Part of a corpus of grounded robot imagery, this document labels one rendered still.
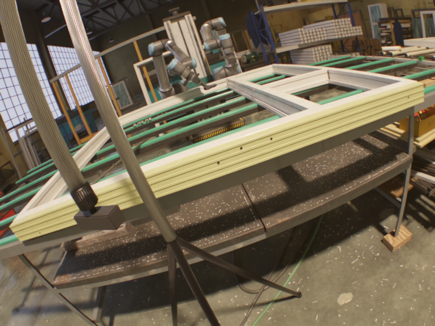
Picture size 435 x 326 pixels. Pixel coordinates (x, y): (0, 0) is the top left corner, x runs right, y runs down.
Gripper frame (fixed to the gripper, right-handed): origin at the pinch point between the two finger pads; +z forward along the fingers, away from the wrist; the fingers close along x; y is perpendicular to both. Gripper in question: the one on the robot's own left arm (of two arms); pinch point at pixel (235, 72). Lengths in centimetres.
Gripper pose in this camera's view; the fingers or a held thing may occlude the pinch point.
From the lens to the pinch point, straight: 202.2
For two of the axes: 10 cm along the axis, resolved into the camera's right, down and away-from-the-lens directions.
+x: -1.4, -4.0, 9.1
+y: 9.4, -3.3, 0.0
